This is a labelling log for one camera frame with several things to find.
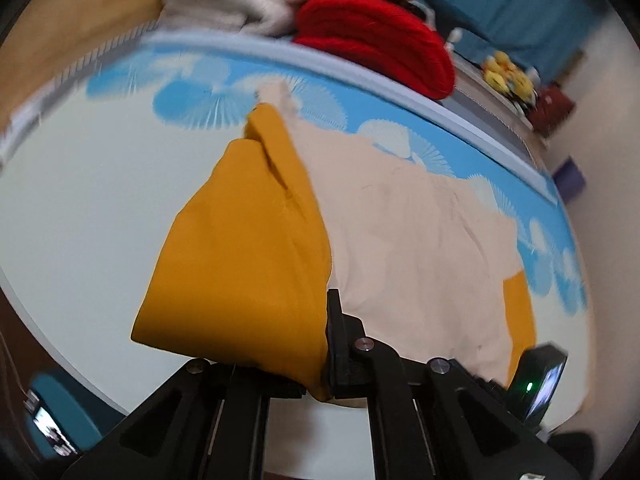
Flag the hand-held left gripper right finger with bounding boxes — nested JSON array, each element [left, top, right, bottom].
[[324, 287, 586, 480]]

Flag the red folded blanket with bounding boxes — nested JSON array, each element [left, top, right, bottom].
[[292, 0, 457, 102]]

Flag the beige garment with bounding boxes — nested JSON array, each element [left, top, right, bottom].
[[255, 80, 523, 382]]

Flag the yellow plush toys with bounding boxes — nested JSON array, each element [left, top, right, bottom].
[[481, 52, 537, 102]]

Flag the purple box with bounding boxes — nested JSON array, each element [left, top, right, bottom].
[[552, 157, 587, 204]]

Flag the dark red box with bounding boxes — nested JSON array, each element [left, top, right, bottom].
[[527, 85, 577, 139]]

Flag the small lit screen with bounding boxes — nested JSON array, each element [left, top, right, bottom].
[[27, 392, 77, 457]]

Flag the blue curtain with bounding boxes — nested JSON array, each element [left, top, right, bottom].
[[390, 0, 617, 87]]

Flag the mustard yellow cloth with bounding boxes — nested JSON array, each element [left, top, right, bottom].
[[131, 102, 538, 403]]

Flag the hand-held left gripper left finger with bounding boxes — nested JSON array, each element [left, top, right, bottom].
[[60, 357, 307, 480]]

